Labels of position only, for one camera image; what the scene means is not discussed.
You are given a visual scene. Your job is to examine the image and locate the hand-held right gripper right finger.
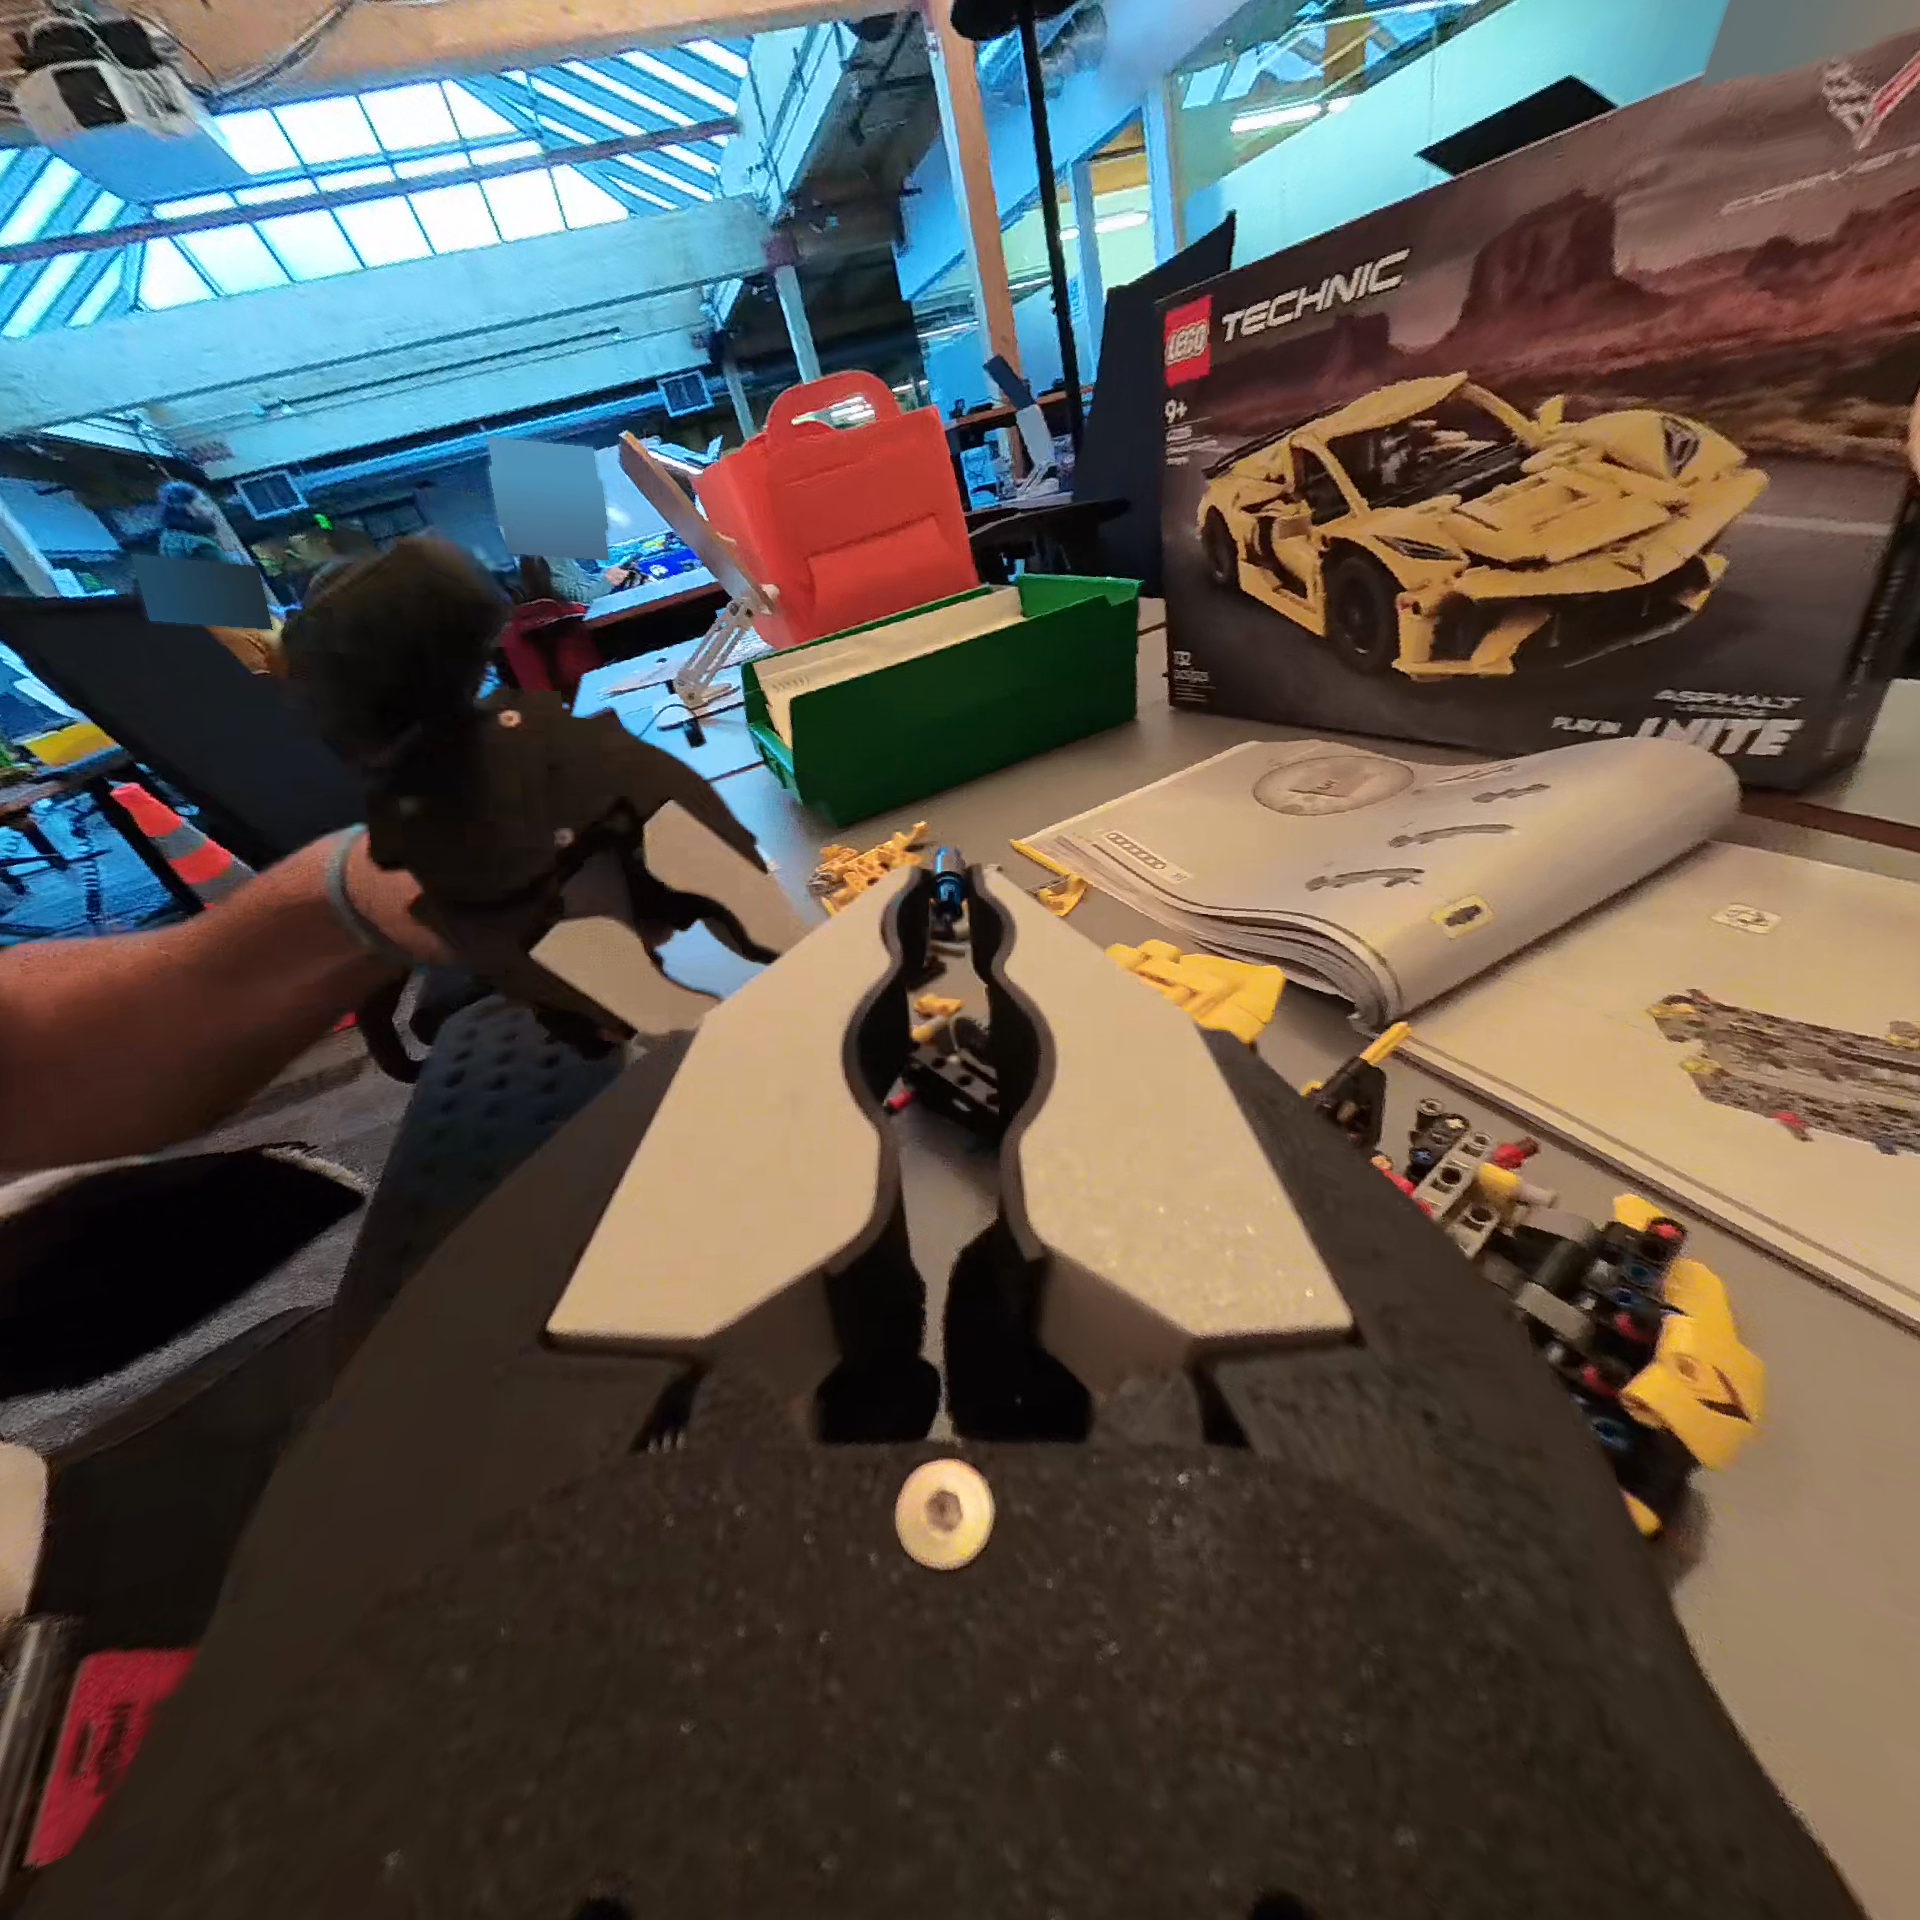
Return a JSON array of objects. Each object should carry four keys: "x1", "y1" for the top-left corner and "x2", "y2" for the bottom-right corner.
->
[{"x1": 965, "y1": 864, "x2": 1360, "y2": 1407}]

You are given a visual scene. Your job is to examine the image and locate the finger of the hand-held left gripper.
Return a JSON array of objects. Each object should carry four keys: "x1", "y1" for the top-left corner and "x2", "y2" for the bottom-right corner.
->
[
  {"x1": 638, "y1": 801, "x2": 816, "y2": 964},
  {"x1": 528, "y1": 912, "x2": 722, "y2": 1040}
]

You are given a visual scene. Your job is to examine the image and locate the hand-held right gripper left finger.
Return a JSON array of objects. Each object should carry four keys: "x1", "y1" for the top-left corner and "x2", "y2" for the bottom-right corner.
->
[{"x1": 544, "y1": 865, "x2": 936, "y2": 1421}]

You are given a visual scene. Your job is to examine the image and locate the partly built yellow toy car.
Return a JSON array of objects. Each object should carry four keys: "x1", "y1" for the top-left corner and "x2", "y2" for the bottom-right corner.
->
[{"x1": 890, "y1": 935, "x2": 1566, "y2": 1250}]

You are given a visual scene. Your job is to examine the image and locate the small black yellow toy subassembly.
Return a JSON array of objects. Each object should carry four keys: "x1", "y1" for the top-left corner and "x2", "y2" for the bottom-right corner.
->
[{"x1": 1511, "y1": 1189, "x2": 1766, "y2": 1543}]

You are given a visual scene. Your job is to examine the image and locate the person's left forearm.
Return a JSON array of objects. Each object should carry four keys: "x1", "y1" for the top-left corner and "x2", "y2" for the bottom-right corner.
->
[{"x1": 0, "y1": 832, "x2": 368, "y2": 1174}]

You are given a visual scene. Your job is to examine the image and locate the grey desk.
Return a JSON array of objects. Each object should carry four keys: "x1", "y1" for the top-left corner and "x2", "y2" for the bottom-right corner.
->
[{"x1": 574, "y1": 597, "x2": 1920, "y2": 1920}]

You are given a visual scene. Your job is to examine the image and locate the person's left hand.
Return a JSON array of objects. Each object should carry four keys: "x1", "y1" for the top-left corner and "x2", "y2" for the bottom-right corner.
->
[{"x1": 357, "y1": 871, "x2": 453, "y2": 973}]

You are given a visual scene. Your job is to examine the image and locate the pile of yellow toy panels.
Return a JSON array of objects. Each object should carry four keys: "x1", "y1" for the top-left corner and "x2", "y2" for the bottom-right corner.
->
[{"x1": 806, "y1": 820, "x2": 1093, "y2": 921}]

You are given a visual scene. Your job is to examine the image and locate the red office chair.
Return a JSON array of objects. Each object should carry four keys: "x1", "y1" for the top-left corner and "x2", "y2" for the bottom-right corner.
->
[{"x1": 498, "y1": 597, "x2": 596, "y2": 701}]

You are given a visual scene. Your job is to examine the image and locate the grey wristband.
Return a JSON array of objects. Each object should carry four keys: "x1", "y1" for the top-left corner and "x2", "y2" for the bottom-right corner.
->
[{"x1": 320, "y1": 825, "x2": 395, "y2": 969}]

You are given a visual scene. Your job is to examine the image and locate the white paper stack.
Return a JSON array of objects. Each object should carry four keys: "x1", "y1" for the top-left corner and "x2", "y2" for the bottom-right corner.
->
[{"x1": 754, "y1": 584, "x2": 1029, "y2": 740}]

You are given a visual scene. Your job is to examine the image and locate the green plastic bin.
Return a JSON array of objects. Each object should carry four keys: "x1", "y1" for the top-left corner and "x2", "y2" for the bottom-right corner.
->
[{"x1": 739, "y1": 574, "x2": 1146, "y2": 830}]

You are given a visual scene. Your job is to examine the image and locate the orange traffic cone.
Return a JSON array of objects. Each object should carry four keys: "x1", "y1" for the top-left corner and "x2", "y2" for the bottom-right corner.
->
[{"x1": 109, "y1": 780, "x2": 260, "y2": 912}]

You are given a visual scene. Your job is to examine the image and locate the wooden document stand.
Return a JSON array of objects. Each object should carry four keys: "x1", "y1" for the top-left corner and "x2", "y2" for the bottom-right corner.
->
[{"x1": 615, "y1": 432, "x2": 784, "y2": 710}]

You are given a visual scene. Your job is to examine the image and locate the red plastic bin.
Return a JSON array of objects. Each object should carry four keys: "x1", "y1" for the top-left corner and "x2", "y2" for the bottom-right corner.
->
[{"x1": 695, "y1": 370, "x2": 980, "y2": 652}]

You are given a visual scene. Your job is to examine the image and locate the open instruction booklet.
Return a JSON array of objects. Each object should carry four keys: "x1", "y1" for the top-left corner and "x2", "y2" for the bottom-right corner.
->
[{"x1": 1008, "y1": 737, "x2": 1920, "y2": 1333}]

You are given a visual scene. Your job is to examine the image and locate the person's grey trousers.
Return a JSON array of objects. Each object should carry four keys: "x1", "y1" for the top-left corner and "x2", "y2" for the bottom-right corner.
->
[{"x1": 0, "y1": 1117, "x2": 376, "y2": 1455}]

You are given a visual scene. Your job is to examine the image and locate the black metal pole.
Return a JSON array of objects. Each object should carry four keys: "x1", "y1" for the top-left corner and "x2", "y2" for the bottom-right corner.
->
[{"x1": 948, "y1": 0, "x2": 1093, "y2": 441}]

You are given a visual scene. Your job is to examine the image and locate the ceiling projector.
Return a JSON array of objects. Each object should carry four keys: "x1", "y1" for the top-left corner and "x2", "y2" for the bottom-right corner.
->
[{"x1": 5, "y1": 10, "x2": 214, "y2": 162}]

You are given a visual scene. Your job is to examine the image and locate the red badge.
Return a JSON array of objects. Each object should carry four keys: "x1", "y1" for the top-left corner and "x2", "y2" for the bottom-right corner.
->
[{"x1": 28, "y1": 1648, "x2": 200, "y2": 1871}]

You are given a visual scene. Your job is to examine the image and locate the toy car box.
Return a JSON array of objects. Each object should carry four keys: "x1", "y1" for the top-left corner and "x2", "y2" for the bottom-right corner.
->
[{"x1": 1152, "y1": 30, "x2": 1920, "y2": 793}]

